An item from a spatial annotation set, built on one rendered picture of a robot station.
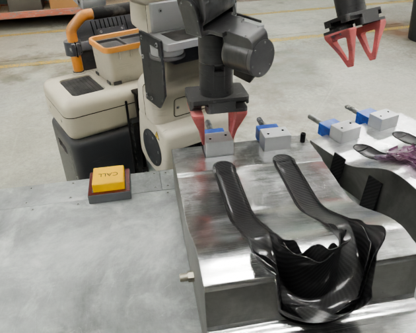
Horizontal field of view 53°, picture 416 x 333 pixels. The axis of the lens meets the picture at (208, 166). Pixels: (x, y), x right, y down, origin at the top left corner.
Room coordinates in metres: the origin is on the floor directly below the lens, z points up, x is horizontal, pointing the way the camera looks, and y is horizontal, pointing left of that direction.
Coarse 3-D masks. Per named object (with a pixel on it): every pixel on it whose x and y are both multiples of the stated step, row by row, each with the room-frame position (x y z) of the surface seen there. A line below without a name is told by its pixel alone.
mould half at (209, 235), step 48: (240, 144) 0.69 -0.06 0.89; (192, 192) 0.55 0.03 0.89; (288, 192) 0.54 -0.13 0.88; (336, 192) 0.54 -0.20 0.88; (192, 240) 0.40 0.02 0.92; (240, 240) 0.38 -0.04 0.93; (336, 240) 0.37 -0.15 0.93; (384, 240) 0.37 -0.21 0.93; (240, 288) 0.31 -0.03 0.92; (384, 288) 0.34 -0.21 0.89
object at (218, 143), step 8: (208, 120) 0.77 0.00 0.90; (208, 128) 0.74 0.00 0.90; (216, 128) 0.72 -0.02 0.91; (208, 136) 0.67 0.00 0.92; (216, 136) 0.67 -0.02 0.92; (224, 136) 0.67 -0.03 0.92; (208, 144) 0.64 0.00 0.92; (216, 144) 0.65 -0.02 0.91; (224, 144) 0.65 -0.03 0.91; (232, 144) 0.65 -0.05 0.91; (208, 152) 0.65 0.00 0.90; (216, 152) 0.65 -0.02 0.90; (224, 152) 0.65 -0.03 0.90; (232, 152) 0.65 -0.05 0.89
